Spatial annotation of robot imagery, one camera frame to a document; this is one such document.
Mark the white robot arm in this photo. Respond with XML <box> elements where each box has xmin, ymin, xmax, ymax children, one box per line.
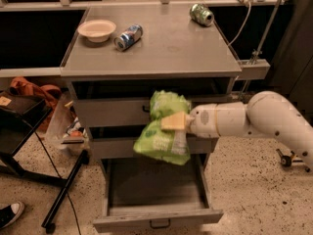
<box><xmin>160</xmin><ymin>91</ymin><xmax>313</xmax><ymax>168</ymax></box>

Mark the green rice chip bag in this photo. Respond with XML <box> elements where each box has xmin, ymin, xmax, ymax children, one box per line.
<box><xmin>133</xmin><ymin>90</ymin><xmax>191</xmax><ymax>165</ymax></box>

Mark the black floor cable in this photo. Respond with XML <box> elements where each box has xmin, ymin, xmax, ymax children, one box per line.
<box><xmin>19</xmin><ymin>116</ymin><xmax>82</xmax><ymax>235</ymax></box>

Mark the black wheeled stand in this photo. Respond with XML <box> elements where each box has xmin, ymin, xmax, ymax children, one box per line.
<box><xmin>276</xmin><ymin>148</ymin><xmax>311</xmax><ymax>173</ymax></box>

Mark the white paper bowl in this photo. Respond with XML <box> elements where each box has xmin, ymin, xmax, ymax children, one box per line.
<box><xmin>78</xmin><ymin>20</ymin><xmax>116</xmax><ymax>43</ymax></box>

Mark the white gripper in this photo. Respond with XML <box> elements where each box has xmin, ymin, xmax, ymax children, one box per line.
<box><xmin>160</xmin><ymin>104</ymin><xmax>217</xmax><ymax>141</ymax></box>

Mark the orange cloth bag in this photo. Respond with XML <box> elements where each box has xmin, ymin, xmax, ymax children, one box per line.
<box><xmin>10</xmin><ymin>76</ymin><xmax>62</xmax><ymax>131</ymax></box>

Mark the green soda can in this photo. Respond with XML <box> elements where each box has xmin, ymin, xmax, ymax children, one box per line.
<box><xmin>189</xmin><ymin>4</ymin><xmax>214</xmax><ymax>26</ymax></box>

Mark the black and white sneaker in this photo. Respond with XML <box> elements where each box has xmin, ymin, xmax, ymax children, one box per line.
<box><xmin>0</xmin><ymin>201</ymin><xmax>24</xmax><ymax>229</ymax></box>

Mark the grey bottom drawer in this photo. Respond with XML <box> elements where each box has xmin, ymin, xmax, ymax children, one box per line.
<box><xmin>94</xmin><ymin>155</ymin><xmax>223</xmax><ymax>233</ymax></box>

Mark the grey top drawer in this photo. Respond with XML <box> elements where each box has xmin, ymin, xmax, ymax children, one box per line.
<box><xmin>72</xmin><ymin>78</ymin><xmax>230</xmax><ymax>127</ymax></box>

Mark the clear plastic bag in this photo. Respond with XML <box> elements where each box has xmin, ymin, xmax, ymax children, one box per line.
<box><xmin>45</xmin><ymin>91</ymin><xmax>89</xmax><ymax>155</ymax></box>

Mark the grey drawer cabinet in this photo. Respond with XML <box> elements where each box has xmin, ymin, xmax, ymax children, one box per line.
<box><xmin>60</xmin><ymin>2</ymin><xmax>244</xmax><ymax>233</ymax></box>

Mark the blue soda can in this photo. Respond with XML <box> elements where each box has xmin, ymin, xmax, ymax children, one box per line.
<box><xmin>113</xmin><ymin>24</ymin><xmax>143</xmax><ymax>51</ymax></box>

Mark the dark cabinet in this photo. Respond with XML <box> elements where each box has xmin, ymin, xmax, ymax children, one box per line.
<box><xmin>268</xmin><ymin>0</ymin><xmax>313</xmax><ymax>118</ymax></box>

